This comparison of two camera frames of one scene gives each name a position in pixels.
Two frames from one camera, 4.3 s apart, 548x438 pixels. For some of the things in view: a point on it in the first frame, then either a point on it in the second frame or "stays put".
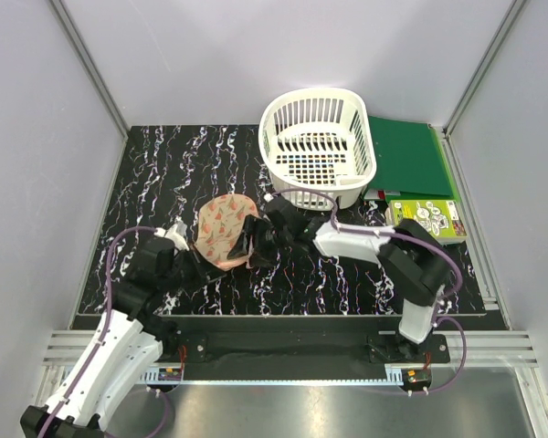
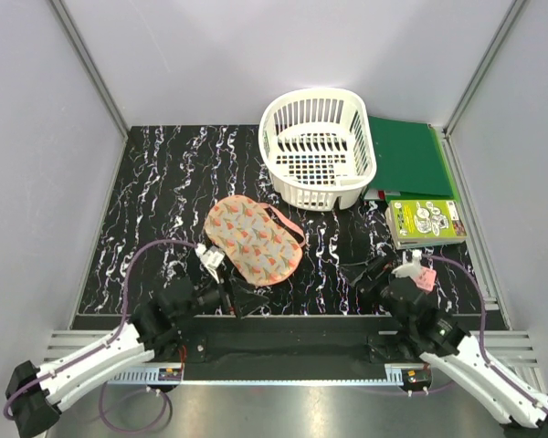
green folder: [411, 161] stays put
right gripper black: [253, 226] to [377, 266]
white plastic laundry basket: [320, 139] stays put
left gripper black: [205, 272] to [245, 300]
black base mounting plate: [292, 344] stays put
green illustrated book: [442, 219] stays put
